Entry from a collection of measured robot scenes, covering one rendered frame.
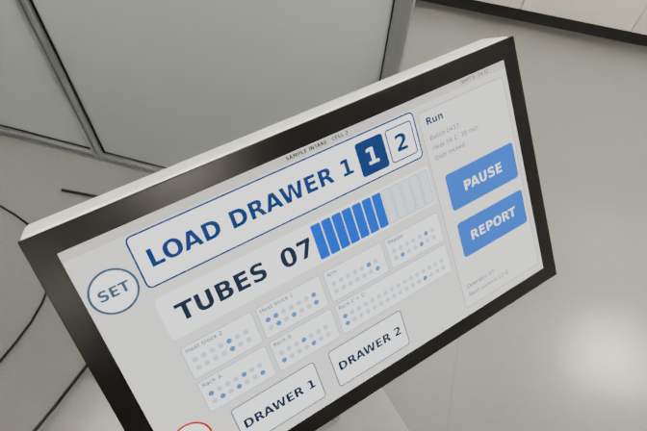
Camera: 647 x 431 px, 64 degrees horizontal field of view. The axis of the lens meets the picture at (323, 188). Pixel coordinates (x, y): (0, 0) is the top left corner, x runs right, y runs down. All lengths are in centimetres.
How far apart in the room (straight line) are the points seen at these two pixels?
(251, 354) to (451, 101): 33
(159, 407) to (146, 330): 8
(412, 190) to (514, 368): 124
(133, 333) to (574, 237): 174
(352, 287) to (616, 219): 170
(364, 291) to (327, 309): 4
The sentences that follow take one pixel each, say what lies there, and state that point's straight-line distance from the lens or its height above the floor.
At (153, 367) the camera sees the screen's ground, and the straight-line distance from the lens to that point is 51.
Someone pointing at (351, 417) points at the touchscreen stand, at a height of 4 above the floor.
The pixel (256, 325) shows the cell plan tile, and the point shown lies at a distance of 51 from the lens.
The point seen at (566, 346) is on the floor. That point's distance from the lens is 183.
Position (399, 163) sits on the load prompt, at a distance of 53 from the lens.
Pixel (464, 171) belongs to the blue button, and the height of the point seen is 111.
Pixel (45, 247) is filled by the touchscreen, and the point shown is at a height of 119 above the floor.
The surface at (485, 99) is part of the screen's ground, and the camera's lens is 60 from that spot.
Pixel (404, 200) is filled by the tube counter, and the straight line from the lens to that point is 55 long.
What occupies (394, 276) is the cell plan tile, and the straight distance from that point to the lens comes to 56.
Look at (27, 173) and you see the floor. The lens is 217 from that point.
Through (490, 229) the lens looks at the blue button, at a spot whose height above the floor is 105.
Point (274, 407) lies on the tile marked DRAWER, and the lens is 56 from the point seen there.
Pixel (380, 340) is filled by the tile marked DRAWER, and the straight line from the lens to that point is 59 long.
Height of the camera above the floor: 155
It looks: 55 degrees down
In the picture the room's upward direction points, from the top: 4 degrees clockwise
